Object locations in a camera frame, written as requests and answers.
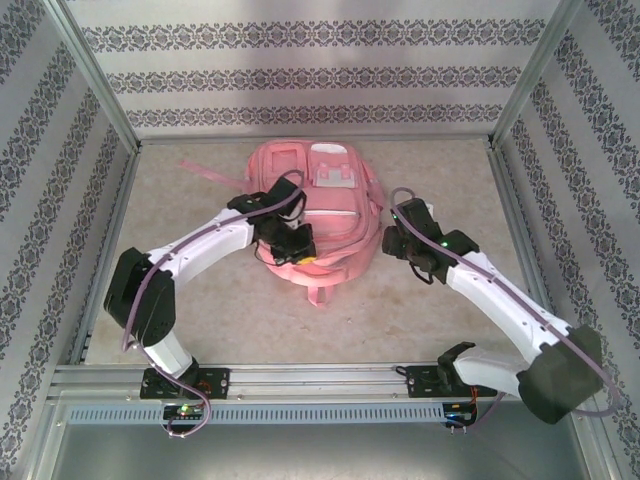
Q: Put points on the pink backpack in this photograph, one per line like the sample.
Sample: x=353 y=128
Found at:
x=340 y=240

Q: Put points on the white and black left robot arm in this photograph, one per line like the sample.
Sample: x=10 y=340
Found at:
x=210 y=240

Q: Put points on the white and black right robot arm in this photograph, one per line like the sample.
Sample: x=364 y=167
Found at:
x=500 y=300

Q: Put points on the grey metal panel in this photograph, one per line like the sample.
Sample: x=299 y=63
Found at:
x=320 y=450

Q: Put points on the aluminium frame rail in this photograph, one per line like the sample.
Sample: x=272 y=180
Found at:
x=122 y=200
x=507 y=175

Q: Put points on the aluminium mounting rail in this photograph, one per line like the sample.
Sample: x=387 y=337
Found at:
x=315 y=382

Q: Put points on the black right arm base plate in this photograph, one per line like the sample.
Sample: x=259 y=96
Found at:
x=417 y=382

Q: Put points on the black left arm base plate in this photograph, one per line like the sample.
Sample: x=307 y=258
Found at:
x=220 y=382

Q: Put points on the aluminium frame post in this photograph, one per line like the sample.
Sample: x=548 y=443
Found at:
x=90 y=70
x=537 y=70

